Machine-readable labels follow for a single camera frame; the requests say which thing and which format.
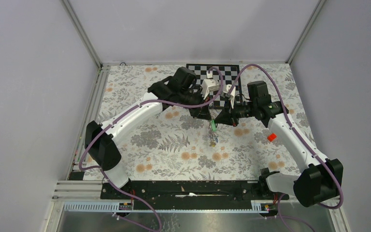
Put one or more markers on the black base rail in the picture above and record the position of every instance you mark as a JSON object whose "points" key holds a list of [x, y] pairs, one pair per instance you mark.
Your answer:
{"points": [[233, 195]]}

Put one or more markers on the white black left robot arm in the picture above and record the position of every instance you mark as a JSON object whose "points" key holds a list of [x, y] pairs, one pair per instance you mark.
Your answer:
{"points": [[102, 139]]}

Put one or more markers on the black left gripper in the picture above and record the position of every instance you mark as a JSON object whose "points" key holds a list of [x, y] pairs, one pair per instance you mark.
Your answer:
{"points": [[201, 112]]}

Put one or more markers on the red curved block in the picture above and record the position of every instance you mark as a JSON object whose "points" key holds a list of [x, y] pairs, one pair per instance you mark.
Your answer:
{"points": [[272, 137]]}

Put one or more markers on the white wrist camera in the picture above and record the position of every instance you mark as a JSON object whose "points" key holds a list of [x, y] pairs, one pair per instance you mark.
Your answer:
{"points": [[209, 85], [229, 96]]}

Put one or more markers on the floral table mat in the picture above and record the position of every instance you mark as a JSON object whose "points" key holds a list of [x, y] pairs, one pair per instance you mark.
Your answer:
{"points": [[174, 146]]}

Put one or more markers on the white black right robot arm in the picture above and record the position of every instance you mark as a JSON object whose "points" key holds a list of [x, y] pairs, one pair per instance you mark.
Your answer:
{"points": [[320, 177]]}

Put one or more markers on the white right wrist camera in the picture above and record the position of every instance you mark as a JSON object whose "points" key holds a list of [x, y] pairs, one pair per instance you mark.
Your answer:
{"points": [[229, 96]]}

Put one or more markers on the green tag key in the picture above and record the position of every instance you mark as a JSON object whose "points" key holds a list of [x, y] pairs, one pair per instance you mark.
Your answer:
{"points": [[213, 126]]}

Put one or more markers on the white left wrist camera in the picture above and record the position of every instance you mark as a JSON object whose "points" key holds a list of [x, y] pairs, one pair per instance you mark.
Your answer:
{"points": [[209, 85]]}

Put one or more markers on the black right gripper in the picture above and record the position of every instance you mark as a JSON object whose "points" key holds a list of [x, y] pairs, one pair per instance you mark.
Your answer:
{"points": [[227, 116]]}

